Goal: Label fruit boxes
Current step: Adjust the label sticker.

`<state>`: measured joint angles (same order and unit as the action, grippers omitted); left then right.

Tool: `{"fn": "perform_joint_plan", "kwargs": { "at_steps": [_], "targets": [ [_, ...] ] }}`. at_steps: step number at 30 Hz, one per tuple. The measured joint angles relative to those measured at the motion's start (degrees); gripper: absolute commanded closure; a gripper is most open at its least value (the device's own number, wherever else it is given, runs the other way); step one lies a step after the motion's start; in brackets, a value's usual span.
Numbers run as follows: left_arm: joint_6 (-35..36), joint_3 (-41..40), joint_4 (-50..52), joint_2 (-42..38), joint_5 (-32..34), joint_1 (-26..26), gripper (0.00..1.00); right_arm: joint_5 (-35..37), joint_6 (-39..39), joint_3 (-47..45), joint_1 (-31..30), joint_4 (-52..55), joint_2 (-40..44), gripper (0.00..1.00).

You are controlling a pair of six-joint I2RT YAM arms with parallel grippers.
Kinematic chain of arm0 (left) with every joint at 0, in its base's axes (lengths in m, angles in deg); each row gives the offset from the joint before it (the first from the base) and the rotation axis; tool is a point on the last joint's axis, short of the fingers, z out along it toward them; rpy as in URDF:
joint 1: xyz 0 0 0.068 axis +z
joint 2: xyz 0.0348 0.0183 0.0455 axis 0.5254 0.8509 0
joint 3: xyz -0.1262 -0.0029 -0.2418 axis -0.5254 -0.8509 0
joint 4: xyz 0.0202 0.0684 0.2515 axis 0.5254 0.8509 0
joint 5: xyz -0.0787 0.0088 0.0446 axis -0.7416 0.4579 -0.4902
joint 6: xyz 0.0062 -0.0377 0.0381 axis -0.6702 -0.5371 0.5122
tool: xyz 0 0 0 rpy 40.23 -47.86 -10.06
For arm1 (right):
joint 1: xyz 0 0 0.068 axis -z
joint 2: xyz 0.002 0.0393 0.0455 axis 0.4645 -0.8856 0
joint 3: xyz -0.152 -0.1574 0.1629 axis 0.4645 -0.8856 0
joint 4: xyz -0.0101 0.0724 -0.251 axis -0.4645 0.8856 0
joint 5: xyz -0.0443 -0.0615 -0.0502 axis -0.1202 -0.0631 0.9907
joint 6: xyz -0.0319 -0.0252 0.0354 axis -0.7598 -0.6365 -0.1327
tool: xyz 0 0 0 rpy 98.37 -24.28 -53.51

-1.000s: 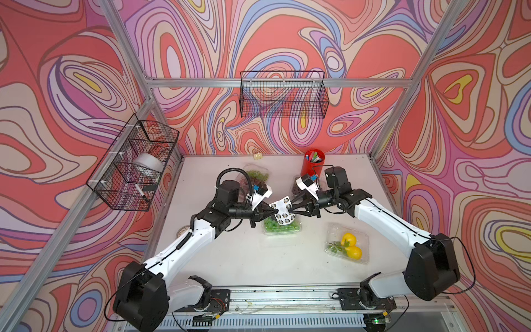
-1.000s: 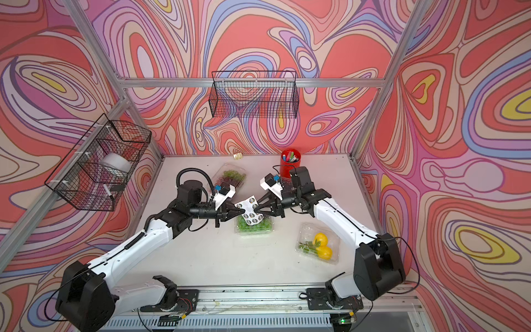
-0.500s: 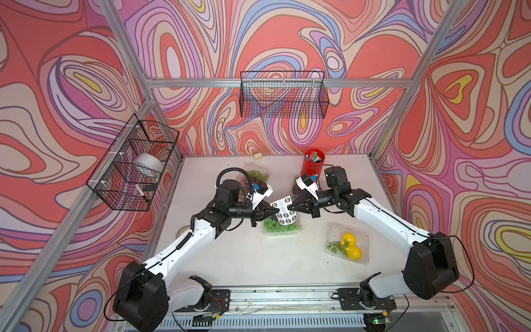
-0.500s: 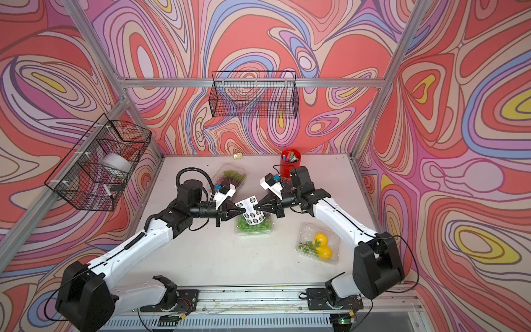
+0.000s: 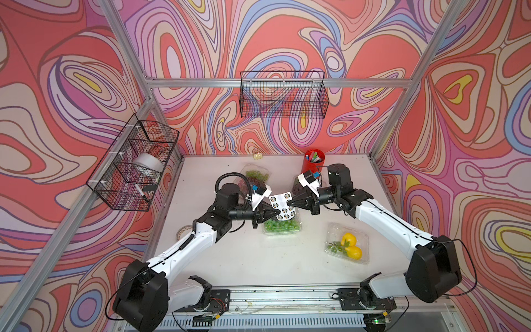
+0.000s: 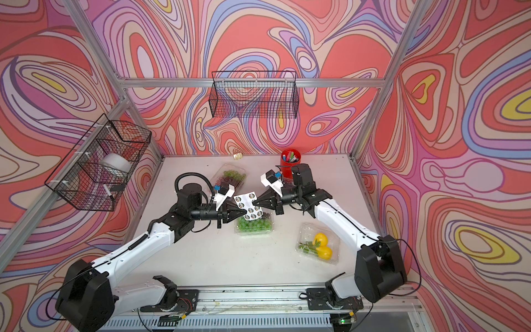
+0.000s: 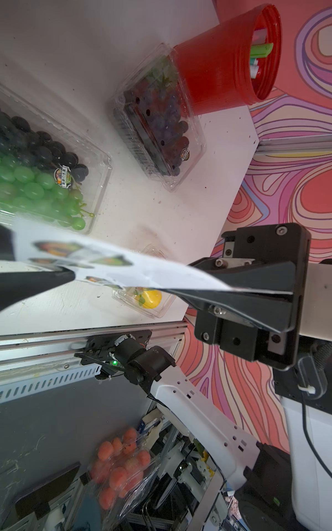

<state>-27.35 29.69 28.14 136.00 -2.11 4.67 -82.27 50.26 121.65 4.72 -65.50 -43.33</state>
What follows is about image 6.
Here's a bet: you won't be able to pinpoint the black wire basket on back wall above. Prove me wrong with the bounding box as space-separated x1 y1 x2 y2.
208 70 300 120

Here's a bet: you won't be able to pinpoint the black wire basket on wall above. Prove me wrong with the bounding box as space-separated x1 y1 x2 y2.
208 70 300 120
44 114 152 212

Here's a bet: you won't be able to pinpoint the red pen cup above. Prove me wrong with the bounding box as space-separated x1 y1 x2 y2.
281 148 301 167

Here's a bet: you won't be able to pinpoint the clear box red green grapes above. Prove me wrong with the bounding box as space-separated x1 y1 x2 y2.
210 163 247 193

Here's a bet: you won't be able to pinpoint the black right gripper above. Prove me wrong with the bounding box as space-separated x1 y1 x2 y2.
253 186 302 215

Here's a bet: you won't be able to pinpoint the clear box with lemons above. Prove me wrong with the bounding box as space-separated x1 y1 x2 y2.
295 223 341 264

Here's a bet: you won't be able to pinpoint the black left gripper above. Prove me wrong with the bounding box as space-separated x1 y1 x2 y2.
189 202 246 231

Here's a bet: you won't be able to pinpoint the white tape roll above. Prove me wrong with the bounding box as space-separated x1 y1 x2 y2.
100 153 132 173

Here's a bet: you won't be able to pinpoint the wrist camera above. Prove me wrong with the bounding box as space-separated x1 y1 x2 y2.
214 184 235 211
260 170 283 196

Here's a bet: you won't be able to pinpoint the clear box green black grapes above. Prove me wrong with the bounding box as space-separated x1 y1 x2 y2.
235 212 274 235

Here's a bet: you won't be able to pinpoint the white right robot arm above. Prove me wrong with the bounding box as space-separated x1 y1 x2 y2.
254 163 407 303

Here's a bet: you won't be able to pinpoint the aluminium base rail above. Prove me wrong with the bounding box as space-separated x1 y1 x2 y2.
138 284 387 331

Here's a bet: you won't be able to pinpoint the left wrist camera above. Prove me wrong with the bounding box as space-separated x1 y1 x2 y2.
214 184 235 211

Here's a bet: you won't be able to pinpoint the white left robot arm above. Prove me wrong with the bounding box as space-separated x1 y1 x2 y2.
52 172 246 331

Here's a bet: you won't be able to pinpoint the black wire basket on left wall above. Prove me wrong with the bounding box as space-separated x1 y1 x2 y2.
44 114 152 212

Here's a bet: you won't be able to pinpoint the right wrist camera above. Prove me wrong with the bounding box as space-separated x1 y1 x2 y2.
260 170 283 196

